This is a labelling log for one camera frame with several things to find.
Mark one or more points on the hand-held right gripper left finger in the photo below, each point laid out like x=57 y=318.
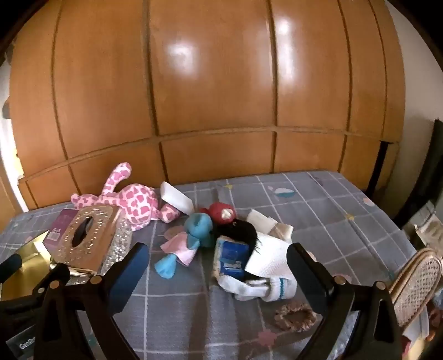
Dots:
x=131 y=277

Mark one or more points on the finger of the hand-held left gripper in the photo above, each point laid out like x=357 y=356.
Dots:
x=10 y=266

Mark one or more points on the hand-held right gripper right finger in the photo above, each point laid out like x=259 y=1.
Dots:
x=301 y=273

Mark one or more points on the brown scrunchie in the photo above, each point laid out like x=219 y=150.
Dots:
x=281 y=316

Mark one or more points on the cream ribbed cloth strip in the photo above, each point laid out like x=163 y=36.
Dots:
x=258 y=218

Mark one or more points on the shiny gold cardboard box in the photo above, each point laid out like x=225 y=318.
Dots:
x=24 y=273

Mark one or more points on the white paper towel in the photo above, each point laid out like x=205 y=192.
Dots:
x=266 y=256

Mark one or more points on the grey checked printed blanket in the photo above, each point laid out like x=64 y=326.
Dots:
x=311 y=214

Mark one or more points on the purple cardboard box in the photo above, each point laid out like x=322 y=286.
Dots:
x=62 y=221

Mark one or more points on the black wig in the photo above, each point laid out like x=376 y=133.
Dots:
x=242 y=232

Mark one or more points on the blue tissue packet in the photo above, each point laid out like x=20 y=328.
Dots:
x=230 y=258

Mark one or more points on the pink spotted giraffe plush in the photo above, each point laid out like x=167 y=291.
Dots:
x=135 y=204

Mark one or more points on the blue plush doll pink dress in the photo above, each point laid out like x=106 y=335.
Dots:
x=199 y=226

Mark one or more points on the white folded cloth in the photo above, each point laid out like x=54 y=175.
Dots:
x=176 y=199

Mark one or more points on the red plush ball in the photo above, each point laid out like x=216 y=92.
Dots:
x=218 y=211

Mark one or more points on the wicker cane chair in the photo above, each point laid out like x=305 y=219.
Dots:
x=415 y=287

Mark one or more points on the beige paper bag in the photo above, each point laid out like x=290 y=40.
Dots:
x=429 y=228

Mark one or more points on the wooden panelled wardrobe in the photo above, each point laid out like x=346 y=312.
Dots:
x=207 y=86

